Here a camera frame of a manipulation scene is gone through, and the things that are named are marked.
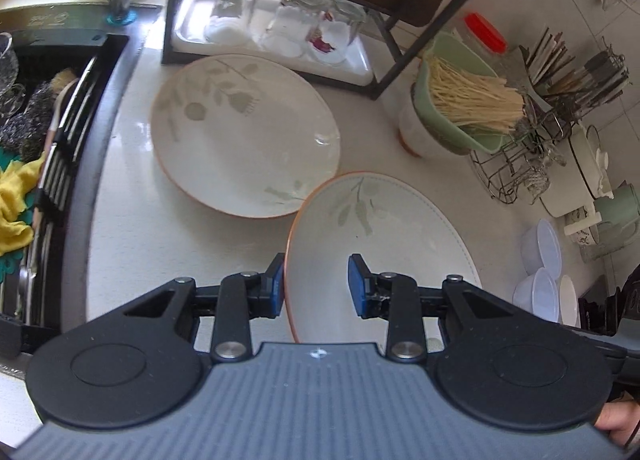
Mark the clear plastic container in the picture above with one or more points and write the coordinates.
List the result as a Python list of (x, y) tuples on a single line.
[(540, 248)]

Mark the stemmed glass in sink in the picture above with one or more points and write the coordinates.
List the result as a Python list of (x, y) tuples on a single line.
[(8, 62)]

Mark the white plastic tray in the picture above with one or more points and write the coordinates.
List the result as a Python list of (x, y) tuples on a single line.
[(187, 37)]

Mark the white electric pot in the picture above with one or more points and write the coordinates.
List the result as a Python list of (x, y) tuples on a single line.
[(583, 178)]

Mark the black sink drain rack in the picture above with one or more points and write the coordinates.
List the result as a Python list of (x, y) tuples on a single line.
[(31, 292)]

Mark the clear glass right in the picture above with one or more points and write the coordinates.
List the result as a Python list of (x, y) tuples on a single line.
[(337, 28)]

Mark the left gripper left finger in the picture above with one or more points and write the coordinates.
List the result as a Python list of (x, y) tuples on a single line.
[(243, 297)]

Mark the clear glass left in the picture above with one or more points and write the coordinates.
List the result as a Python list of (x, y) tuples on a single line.
[(229, 22)]

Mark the yellow cloth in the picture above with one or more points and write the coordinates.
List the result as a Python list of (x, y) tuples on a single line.
[(17, 181)]

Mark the steel wool scrubber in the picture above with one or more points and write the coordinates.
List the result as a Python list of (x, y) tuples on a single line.
[(24, 133)]

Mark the wire glass holder rack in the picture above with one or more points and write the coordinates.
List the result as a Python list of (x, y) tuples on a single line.
[(524, 160)]

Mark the clear glass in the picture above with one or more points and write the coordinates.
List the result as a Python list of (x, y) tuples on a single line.
[(290, 26), (229, 22), (337, 28)]

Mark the clear glass middle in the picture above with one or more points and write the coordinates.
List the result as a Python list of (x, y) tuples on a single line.
[(290, 26)]

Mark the dry noodles bundle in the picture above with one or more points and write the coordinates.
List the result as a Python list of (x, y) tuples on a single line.
[(468, 99)]

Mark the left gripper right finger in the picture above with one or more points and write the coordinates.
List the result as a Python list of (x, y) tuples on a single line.
[(395, 298)]

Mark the right hand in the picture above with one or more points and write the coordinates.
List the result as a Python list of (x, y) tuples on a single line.
[(620, 420)]

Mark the red lid glass jar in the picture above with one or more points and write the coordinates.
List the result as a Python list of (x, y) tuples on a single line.
[(481, 36)]

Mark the large floral plate orange rim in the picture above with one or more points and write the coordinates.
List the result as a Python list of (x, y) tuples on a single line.
[(244, 136)]

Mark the chopstick holder with utensils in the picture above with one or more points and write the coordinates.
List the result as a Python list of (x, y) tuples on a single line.
[(577, 89)]

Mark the green noodle basket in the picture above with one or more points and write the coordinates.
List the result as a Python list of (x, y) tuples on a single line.
[(465, 139)]

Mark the white bowl brown rim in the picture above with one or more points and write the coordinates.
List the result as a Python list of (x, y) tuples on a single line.
[(413, 135)]

